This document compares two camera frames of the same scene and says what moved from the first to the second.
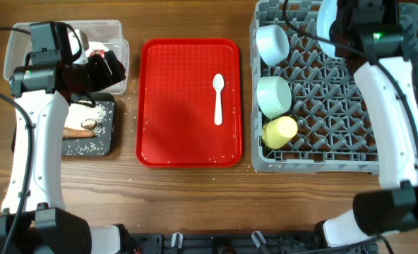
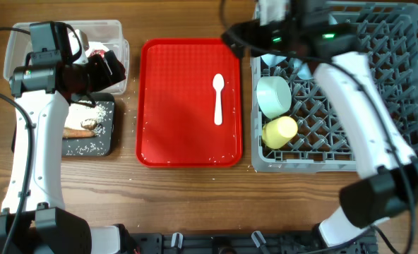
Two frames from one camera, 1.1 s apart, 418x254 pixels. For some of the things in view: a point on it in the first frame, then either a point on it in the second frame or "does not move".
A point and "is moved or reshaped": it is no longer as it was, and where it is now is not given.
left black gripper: [103, 78] does not move
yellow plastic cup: [277, 133] does not move
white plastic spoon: [218, 82] does not move
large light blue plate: [327, 13] is moved or reshaped
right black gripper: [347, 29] → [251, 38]
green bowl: [274, 95] does not move
